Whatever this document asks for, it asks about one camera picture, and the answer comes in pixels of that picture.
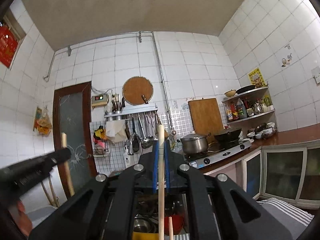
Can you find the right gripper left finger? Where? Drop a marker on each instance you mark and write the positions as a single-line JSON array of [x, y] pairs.
[[103, 209]]

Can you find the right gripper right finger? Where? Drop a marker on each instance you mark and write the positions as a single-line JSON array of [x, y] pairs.
[[217, 207]]

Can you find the wooden chopstick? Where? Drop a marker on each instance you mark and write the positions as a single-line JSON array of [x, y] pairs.
[[170, 225], [161, 182], [66, 165]]

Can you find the kitchen faucet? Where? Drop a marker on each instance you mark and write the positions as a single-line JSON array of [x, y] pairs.
[[134, 144]]

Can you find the person hand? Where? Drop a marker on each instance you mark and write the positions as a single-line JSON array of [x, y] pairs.
[[23, 222]]

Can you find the steel bowl under sink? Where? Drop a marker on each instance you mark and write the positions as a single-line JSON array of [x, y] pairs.
[[144, 225]]

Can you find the yellow plastic utensil holder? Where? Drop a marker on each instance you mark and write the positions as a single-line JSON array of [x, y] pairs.
[[144, 236]]

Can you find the red bowl under sink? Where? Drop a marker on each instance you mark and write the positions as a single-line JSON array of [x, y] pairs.
[[177, 223]]

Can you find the gas stove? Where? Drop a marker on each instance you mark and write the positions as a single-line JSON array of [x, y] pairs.
[[216, 153]]

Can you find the white soap bottle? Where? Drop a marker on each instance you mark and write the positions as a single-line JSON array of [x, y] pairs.
[[127, 158]]

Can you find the hanging plastic bag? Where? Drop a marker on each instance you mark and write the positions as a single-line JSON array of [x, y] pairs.
[[44, 123]]

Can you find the steel cooking pot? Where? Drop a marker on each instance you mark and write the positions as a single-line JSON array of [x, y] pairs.
[[194, 143]]

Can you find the black wok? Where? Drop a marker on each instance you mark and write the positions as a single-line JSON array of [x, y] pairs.
[[226, 136]]

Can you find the grey striped tablecloth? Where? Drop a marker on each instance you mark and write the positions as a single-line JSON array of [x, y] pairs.
[[293, 218]]

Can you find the rectangular wooden cutting board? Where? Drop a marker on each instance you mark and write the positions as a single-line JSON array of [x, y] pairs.
[[206, 117]]

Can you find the brown framed glass door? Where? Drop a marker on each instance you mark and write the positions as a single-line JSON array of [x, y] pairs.
[[72, 116]]

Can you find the corner shelf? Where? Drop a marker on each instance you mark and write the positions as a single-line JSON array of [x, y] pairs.
[[248, 105]]

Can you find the round wooden board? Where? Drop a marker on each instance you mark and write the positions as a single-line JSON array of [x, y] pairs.
[[137, 90]]

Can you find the red box in window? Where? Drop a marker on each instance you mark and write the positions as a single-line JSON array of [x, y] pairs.
[[8, 46]]

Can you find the wooden stick by wall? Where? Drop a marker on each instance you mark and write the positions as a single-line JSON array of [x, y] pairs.
[[48, 194], [55, 198]]

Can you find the wall utensil rack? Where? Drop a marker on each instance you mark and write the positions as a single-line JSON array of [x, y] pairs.
[[130, 110]]

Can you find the wall control box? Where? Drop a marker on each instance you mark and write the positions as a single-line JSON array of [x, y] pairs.
[[100, 100]]

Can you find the yellow wall poster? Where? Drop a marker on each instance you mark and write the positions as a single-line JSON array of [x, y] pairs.
[[256, 78]]

